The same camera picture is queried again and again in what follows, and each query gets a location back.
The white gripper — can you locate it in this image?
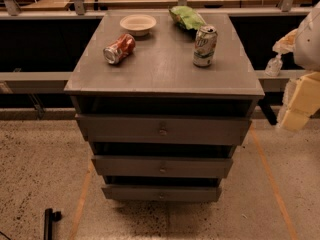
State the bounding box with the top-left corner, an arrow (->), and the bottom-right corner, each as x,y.
272,29 -> 320,131

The white green 7up can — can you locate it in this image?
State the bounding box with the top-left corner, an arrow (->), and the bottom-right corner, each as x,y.
193,25 -> 218,67

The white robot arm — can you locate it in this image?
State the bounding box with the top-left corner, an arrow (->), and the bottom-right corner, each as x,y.
272,2 -> 320,131

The red crushed soda can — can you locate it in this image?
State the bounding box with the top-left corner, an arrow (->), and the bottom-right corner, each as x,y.
103,34 -> 136,65

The clear sanitizer pump bottle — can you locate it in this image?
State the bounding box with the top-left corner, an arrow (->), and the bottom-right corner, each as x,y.
265,54 -> 283,77

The grey wooden drawer cabinet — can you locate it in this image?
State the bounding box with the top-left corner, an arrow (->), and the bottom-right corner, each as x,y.
65,11 -> 264,188

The green chip bag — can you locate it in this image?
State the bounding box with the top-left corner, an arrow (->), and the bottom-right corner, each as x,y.
169,6 -> 206,30

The bottom grey drawer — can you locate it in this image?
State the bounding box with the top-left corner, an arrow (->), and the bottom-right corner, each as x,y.
102,185 -> 221,202

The grey drawer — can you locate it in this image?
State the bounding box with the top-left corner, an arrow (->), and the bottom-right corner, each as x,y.
76,114 -> 251,145
102,185 -> 221,202
92,155 -> 233,178

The top grey drawer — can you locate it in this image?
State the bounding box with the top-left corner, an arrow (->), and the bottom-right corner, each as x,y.
76,114 -> 251,145

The white paper bowl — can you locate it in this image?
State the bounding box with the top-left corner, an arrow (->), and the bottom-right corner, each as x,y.
120,14 -> 157,37

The middle grey drawer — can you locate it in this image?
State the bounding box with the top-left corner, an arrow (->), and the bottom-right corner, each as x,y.
92,155 -> 233,178

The grey metal railing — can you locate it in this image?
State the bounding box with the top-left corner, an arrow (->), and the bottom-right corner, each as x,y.
0,7 -> 312,94

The black object on floor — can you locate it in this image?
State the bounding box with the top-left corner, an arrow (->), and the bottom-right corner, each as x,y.
43,208 -> 62,240

